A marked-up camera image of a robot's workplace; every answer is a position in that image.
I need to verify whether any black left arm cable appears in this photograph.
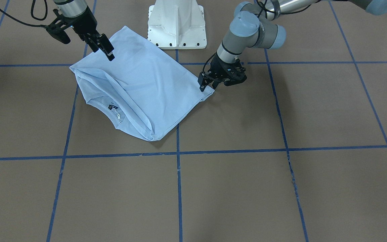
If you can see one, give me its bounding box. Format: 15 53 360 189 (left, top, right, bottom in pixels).
202 0 301 73

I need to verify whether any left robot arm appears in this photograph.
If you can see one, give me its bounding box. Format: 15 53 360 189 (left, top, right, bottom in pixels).
198 0 318 92

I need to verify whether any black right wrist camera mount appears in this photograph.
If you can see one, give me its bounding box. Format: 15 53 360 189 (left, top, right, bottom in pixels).
45 9 71 44

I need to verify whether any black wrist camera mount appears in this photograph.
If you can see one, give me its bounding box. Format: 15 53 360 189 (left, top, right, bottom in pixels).
45 9 71 44
222 58 247 87

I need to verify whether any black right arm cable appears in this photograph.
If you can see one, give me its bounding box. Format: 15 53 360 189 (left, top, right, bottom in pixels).
0 0 54 28

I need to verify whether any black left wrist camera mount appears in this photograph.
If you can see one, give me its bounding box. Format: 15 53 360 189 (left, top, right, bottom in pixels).
222 58 247 87

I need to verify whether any light blue t-shirt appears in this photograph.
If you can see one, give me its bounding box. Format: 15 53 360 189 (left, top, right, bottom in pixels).
70 26 214 142

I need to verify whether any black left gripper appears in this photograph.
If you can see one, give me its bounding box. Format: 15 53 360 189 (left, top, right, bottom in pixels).
198 52 239 92

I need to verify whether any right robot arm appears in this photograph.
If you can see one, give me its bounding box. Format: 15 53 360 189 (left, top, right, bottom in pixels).
46 0 114 61

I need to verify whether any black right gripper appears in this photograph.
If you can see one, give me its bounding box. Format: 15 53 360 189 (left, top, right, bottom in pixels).
68 7 115 61

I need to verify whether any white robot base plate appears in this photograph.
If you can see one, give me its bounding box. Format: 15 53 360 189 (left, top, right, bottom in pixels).
147 0 207 49

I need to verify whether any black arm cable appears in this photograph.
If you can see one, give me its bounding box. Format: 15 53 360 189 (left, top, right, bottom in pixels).
202 0 301 73
0 0 54 28

